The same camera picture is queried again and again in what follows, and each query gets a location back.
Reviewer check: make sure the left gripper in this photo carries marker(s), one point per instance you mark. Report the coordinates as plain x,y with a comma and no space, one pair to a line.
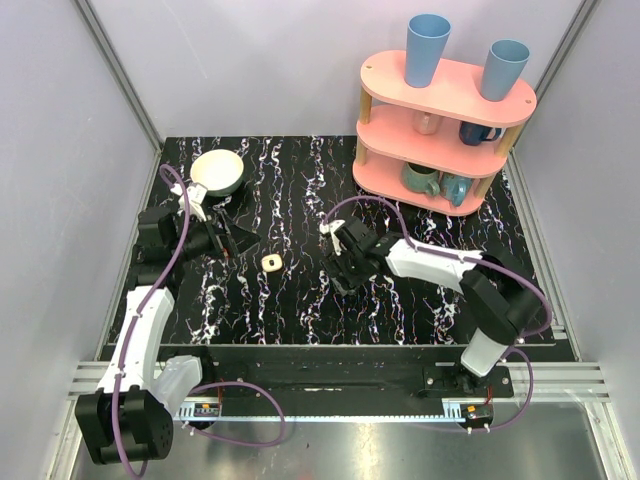
218,238

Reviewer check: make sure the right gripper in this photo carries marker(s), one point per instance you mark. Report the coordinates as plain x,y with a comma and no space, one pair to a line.
331,262

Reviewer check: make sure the beige earbud charging case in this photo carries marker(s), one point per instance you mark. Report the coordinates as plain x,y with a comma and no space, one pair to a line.
271,263

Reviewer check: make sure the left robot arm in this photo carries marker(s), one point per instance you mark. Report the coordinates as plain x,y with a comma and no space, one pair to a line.
130,415

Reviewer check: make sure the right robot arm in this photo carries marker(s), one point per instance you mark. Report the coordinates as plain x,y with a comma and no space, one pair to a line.
502,300

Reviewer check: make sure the white ceramic bowl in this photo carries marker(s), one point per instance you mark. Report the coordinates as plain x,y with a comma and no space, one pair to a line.
220,171

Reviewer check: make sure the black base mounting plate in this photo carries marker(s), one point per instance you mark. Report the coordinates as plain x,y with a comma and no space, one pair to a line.
427,371

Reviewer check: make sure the green glazed mug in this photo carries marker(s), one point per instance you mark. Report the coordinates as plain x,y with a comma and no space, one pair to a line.
421,179

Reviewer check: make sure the light blue mug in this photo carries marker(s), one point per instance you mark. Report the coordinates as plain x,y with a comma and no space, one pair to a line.
454,188

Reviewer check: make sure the pink three-tier shelf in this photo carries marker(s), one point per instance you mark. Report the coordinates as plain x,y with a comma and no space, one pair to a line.
386,139

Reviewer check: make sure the pink mug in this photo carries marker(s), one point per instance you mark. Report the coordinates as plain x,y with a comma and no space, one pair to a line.
426,123

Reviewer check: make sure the dark blue mug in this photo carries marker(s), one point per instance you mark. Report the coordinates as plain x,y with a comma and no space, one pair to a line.
472,134

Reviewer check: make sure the tall blue cup left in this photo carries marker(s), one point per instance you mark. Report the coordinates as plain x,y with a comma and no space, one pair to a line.
427,35

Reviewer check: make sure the tall blue cup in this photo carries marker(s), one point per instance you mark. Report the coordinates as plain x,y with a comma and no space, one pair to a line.
427,35
504,64

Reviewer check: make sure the tall blue cup right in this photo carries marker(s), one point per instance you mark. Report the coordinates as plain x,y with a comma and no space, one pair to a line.
504,64

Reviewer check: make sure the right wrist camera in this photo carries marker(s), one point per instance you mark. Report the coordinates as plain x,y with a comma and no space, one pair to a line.
330,230

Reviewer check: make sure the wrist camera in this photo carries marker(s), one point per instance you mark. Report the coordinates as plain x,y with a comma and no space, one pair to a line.
196,194
330,230

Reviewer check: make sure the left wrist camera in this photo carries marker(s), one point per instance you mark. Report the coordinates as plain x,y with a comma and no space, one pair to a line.
196,194

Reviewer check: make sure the aluminium rail frame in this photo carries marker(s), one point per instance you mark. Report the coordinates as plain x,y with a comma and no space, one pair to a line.
231,401

